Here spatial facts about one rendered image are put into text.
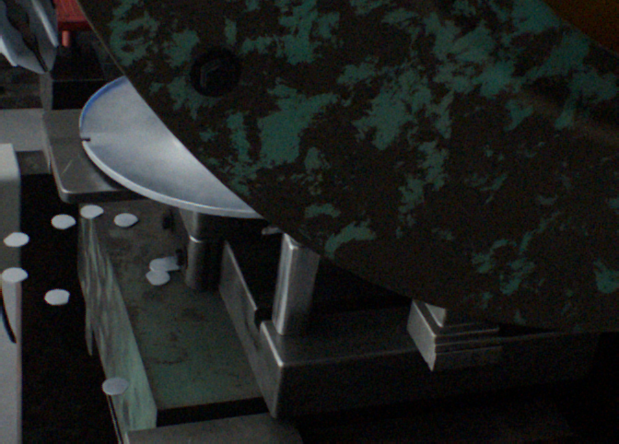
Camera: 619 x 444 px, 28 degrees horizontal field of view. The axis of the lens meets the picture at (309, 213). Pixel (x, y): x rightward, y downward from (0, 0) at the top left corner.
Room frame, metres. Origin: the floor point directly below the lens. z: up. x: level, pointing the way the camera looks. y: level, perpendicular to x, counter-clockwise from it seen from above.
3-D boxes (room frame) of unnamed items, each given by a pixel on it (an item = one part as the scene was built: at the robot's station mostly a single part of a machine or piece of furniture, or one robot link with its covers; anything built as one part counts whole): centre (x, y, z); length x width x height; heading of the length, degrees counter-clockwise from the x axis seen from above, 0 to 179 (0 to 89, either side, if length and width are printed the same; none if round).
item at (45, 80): (1.21, 0.29, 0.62); 0.10 x 0.06 x 0.20; 23
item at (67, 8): (1.23, 0.29, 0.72); 0.07 x 0.06 x 0.08; 113
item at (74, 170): (0.95, 0.12, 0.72); 0.25 x 0.14 x 0.14; 113
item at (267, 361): (1.01, -0.05, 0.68); 0.45 x 0.30 x 0.06; 23
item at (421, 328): (0.86, -0.11, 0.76); 0.17 x 0.06 x 0.10; 23
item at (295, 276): (0.80, 0.00, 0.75); 0.03 x 0.03 x 0.10; 23
